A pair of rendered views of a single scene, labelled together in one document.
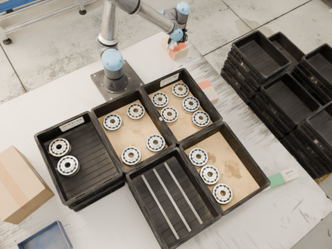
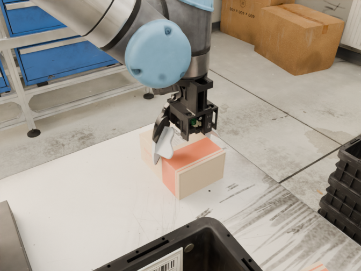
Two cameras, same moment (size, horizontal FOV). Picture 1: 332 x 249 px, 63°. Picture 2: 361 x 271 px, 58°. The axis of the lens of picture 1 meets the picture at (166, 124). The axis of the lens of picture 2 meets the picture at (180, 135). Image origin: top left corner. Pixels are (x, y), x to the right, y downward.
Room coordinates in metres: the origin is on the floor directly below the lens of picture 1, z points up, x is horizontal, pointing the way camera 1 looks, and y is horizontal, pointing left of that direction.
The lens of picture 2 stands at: (0.78, -0.05, 1.21)
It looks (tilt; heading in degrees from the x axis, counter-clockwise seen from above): 37 degrees down; 9
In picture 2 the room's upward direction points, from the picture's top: straight up
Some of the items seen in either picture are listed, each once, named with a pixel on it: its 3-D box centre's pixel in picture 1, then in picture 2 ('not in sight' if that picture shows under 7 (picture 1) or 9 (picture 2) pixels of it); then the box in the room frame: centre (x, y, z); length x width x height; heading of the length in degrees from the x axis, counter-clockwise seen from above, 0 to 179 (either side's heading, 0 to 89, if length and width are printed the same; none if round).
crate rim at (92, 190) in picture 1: (77, 154); not in sight; (0.39, 0.40, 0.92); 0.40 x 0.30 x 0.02; 40
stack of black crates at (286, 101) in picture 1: (281, 107); not in sight; (1.27, -0.92, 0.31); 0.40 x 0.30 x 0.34; 43
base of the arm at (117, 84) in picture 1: (115, 76); not in sight; (0.96, 0.36, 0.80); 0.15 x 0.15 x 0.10
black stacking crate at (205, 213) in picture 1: (171, 197); not in sight; (0.27, -0.09, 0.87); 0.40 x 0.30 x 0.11; 40
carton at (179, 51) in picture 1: (174, 46); (180, 155); (1.34, 0.03, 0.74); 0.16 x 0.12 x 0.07; 43
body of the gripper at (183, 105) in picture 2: (180, 33); (189, 101); (1.32, 0.01, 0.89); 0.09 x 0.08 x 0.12; 43
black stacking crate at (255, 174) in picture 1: (221, 168); not in sight; (0.47, -0.32, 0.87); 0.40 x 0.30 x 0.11; 40
